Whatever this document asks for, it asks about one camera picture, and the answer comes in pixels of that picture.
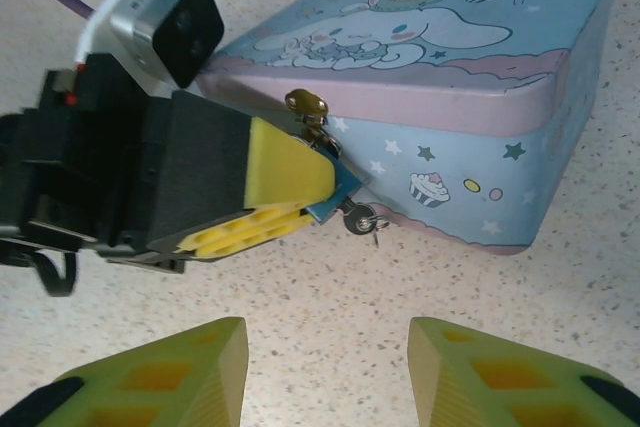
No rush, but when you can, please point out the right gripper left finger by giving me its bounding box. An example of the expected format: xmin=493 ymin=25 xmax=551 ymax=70
xmin=0 ymin=316 xmax=250 ymax=427

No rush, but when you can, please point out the pastel cartoon tin box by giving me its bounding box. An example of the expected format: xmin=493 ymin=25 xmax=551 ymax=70
xmin=197 ymin=0 xmax=629 ymax=256

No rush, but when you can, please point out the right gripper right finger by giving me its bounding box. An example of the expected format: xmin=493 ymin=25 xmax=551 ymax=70
xmin=407 ymin=316 xmax=640 ymax=427

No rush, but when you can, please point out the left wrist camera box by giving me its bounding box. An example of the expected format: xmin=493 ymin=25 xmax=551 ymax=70
xmin=74 ymin=0 xmax=226 ymax=93

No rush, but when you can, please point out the silver key with ring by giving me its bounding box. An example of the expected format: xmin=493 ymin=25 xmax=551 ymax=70
xmin=341 ymin=199 xmax=389 ymax=248

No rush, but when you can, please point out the thin black left gripper cable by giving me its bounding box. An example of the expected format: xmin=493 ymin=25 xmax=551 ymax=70
xmin=29 ymin=245 xmax=81 ymax=298

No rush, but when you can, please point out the gold hasp of tin box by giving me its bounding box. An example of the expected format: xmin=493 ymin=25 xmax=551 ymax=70
xmin=284 ymin=88 xmax=331 ymax=121

